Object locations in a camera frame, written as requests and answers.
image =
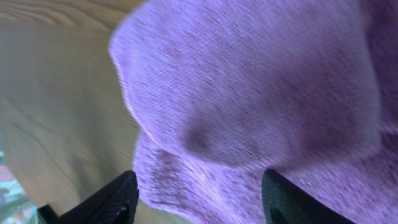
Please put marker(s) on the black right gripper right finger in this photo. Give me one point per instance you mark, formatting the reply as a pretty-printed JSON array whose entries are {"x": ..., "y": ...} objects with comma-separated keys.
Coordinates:
[{"x": 285, "y": 203}]

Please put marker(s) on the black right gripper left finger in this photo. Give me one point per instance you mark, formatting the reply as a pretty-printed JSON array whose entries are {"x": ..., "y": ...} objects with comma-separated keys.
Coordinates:
[{"x": 115, "y": 203}]

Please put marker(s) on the purple microfiber cloth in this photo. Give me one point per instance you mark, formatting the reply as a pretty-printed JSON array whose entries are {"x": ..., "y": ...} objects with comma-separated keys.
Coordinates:
[{"x": 224, "y": 90}]

